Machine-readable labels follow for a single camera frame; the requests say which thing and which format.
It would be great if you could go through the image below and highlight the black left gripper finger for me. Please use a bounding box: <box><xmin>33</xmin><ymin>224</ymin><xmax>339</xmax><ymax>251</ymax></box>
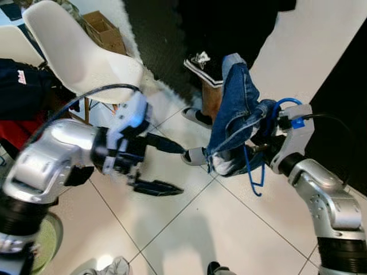
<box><xmin>132</xmin><ymin>179</ymin><xmax>184</xmax><ymax>198</ymax></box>
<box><xmin>145</xmin><ymin>132</ymin><xmax>186</xmax><ymax>154</ymax></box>

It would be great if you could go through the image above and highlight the blue plastic hanger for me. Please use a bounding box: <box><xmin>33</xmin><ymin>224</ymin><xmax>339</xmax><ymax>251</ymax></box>
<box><xmin>241</xmin><ymin>97</ymin><xmax>303</xmax><ymax>197</ymax></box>

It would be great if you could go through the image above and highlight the blue denim jacket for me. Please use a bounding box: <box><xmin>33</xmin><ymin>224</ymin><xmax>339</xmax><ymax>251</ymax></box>
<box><xmin>205</xmin><ymin>53</ymin><xmax>279</xmax><ymax>175</ymax></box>

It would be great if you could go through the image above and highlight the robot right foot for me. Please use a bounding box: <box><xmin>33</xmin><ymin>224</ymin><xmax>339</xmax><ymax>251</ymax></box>
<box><xmin>206</xmin><ymin>262</ymin><xmax>230</xmax><ymax>275</ymax></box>

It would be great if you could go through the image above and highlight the white plastic chair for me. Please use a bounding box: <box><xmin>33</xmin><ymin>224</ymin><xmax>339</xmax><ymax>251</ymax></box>
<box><xmin>23</xmin><ymin>0</ymin><xmax>144</xmax><ymax>124</ymax></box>
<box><xmin>0</xmin><ymin>26</ymin><xmax>45</xmax><ymax>66</ymax></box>

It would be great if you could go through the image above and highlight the red garment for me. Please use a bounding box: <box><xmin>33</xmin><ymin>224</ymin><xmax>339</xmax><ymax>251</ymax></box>
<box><xmin>0</xmin><ymin>112</ymin><xmax>44</xmax><ymax>151</ymax></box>

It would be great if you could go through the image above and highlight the green plastic laundry basket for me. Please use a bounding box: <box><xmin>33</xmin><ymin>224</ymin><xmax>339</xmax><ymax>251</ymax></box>
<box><xmin>29</xmin><ymin>212</ymin><xmax>64</xmax><ymax>274</ymax></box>

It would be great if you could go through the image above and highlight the open cardboard box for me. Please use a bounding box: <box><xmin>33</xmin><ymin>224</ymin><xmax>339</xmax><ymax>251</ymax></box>
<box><xmin>80</xmin><ymin>10</ymin><xmax>128</xmax><ymax>55</ymax></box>

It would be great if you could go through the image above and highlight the navy blue hoodie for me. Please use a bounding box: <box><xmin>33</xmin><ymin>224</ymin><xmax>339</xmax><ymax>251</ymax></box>
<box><xmin>0</xmin><ymin>57</ymin><xmax>72</xmax><ymax>124</ymax></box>

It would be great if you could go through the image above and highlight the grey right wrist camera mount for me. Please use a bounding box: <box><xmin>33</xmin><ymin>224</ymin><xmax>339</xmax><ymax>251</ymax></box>
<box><xmin>270</xmin><ymin>103</ymin><xmax>315</xmax><ymax>175</ymax></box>

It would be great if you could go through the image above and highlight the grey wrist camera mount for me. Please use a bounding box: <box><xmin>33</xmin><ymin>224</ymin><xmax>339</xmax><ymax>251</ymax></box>
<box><xmin>103</xmin><ymin>92</ymin><xmax>153</xmax><ymax>172</ymax></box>
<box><xmin>270</xmin><ymin>103</ymin><xmax>315</xmax><ymax>175</ymax></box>

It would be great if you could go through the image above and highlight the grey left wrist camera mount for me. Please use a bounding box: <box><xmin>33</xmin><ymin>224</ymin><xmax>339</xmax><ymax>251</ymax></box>
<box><xmin>103</xmin><ymin>92</ymin><xmax>153</xmax><ymax>172</ymax></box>

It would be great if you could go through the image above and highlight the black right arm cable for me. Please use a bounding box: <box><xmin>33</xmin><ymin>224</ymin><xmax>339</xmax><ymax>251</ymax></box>
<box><xmin>290</xmin><ymin>113</ymin><xmax>362</xmax><ymax>172</ymax></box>

